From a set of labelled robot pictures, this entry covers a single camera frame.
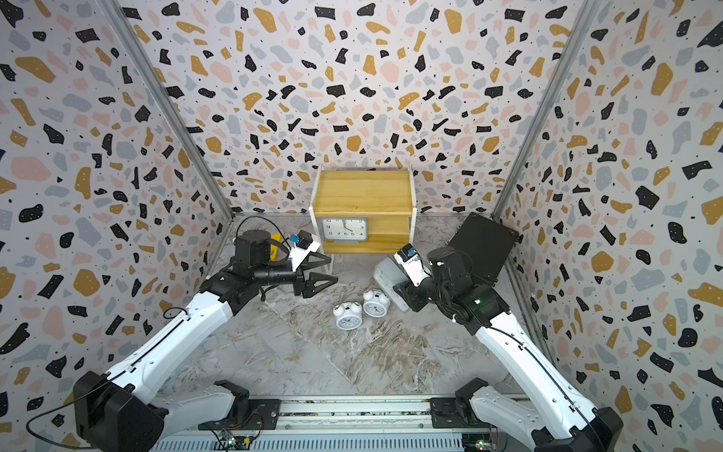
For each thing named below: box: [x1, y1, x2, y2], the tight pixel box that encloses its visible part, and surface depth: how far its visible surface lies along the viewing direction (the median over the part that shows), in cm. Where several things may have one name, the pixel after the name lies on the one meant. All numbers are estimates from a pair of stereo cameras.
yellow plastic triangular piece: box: [270, 233, 282, 262], surface depth 61 cm
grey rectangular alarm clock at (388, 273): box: [372, 255, 410, 313], surface depth 76 cm
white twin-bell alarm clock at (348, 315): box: [332, 302, 363, 331], surface depth 87 cm
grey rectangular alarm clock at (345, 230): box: [321, 217, 369, 244], surface depth 91 cm
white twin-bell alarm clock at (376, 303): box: [362, 288, 391, 319], surface depth 89 cm
